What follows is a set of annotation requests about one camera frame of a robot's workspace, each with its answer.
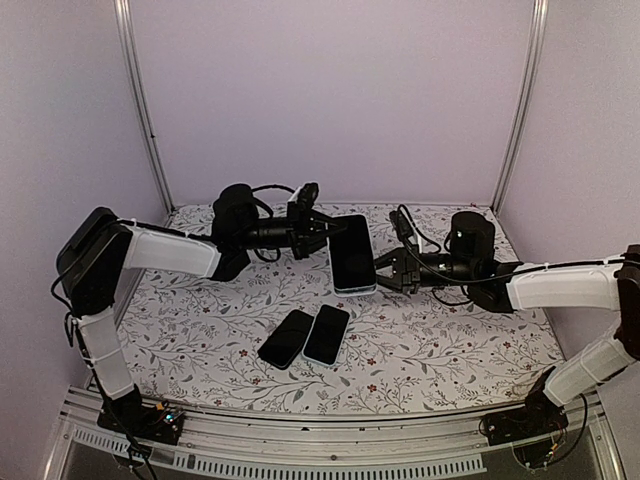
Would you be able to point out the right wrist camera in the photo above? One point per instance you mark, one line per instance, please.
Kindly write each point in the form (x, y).
(405, 232)

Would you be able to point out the lilac silicone phone case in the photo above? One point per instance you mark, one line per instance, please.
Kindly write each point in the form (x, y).
(355, 292)

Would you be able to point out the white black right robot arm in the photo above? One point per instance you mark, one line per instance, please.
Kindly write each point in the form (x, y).
(606, 290)

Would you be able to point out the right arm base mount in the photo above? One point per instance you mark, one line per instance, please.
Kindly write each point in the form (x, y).
(530, 422)

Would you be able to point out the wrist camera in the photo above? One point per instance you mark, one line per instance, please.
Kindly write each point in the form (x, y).
(302, 201)
(405, 232)

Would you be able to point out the aluminium front rail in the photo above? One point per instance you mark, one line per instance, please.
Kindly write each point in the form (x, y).
(220, 443)

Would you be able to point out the aluminium right rear frame post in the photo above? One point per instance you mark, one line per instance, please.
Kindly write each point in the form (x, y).
(532, 61)

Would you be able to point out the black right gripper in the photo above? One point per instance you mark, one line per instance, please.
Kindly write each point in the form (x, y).
(396, 257)

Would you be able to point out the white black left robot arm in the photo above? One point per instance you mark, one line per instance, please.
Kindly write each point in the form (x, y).
(90, 265)

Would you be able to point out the black phone in dark case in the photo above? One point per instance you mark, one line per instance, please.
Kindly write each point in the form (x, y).
(285, 343)

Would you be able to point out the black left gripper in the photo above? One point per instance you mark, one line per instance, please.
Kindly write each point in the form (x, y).
(301, 231)

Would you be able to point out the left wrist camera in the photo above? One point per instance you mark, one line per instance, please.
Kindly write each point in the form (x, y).
(302, 201)

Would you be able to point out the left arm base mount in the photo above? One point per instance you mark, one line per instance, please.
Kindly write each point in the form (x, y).
(160, 423)

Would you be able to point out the aluminium left rear frame post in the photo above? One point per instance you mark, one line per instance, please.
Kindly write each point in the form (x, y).
(124, 23)

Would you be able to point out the aluminium frame post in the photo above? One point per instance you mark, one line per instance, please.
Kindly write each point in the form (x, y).
(532, 61)
(124, 23)

